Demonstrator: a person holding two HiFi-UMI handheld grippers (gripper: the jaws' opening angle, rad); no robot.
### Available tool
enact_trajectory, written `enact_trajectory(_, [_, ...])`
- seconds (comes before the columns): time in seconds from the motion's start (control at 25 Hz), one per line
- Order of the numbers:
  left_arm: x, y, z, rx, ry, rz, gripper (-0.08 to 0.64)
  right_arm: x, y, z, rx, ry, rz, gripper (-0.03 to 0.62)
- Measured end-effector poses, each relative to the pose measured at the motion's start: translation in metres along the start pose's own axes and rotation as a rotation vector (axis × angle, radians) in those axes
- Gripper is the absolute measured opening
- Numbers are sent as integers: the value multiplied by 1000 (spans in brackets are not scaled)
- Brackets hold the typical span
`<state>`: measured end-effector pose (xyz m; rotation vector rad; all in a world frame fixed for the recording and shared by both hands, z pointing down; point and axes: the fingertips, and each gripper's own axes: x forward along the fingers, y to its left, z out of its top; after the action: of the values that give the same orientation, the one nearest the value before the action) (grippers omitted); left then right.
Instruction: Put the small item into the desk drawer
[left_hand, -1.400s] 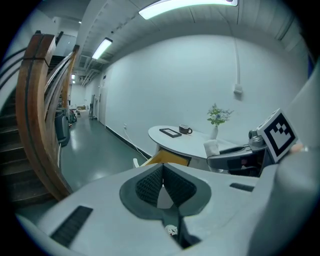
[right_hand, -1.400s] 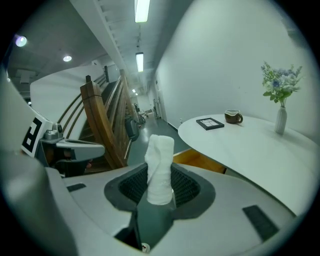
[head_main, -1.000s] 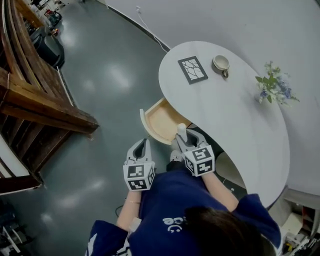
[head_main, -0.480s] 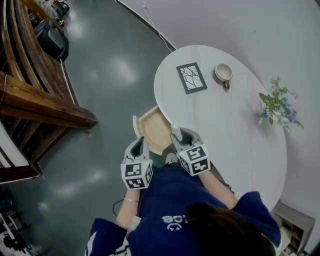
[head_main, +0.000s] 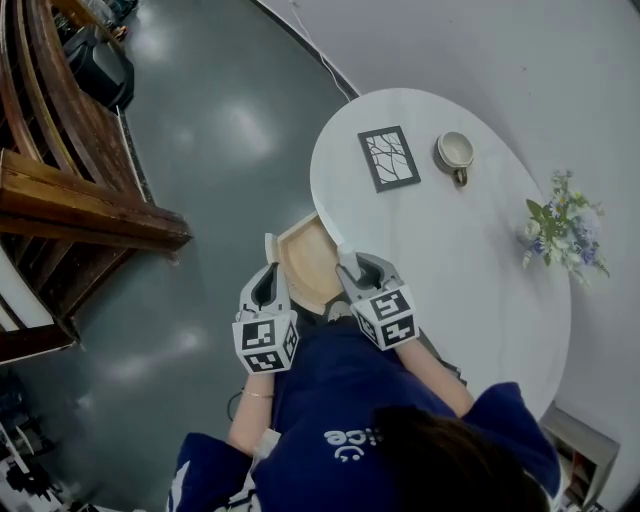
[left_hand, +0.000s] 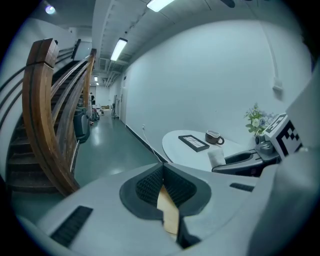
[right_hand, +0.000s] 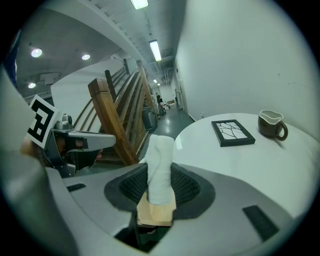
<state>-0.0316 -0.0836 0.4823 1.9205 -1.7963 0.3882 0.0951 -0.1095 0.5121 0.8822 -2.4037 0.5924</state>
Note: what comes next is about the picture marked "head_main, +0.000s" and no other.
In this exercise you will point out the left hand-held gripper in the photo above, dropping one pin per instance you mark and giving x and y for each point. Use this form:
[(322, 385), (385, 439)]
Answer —
[(265, 340)]

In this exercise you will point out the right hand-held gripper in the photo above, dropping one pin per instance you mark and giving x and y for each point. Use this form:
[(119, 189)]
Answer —
[(387, 317)]

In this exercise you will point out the white wooden drawer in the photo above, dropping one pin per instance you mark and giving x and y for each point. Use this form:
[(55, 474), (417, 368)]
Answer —
[(305, 255)]

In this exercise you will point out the person's left forearm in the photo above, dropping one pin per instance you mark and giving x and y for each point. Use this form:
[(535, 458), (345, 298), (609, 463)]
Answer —
[(252, 417)]

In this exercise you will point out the person's right forearm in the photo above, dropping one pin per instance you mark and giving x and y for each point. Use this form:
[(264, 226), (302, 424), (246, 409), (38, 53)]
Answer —
[(435, 380)]

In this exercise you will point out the person's patterned white shoe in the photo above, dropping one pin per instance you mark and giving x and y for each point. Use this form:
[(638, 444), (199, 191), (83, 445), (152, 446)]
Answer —
[(339, 311)]

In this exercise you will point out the white curved desk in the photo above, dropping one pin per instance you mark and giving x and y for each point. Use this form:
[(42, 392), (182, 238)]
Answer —
[(450, 235)]

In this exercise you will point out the person's blue clothing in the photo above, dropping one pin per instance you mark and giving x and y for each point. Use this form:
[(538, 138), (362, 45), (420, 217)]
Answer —
[(325, 385)]

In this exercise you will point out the brown ceramic cup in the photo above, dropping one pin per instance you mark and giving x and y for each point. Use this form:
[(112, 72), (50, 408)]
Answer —
[(455, 150)]

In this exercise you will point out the blue and white flowers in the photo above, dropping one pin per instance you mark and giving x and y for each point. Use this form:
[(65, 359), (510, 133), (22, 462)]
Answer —
[(565, 230)]

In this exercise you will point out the wooden staircase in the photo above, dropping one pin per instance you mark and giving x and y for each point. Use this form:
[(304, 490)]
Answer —
[(75, 165)]

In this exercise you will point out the grey shelf unit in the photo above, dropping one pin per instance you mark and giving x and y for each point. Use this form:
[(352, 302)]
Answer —
[(582, 450)]

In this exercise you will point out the black chair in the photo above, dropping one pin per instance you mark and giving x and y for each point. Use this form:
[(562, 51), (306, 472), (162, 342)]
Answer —
[(102, 72)]

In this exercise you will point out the dark equipment pile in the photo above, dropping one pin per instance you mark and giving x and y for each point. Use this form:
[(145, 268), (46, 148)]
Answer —
[(25, 465)]

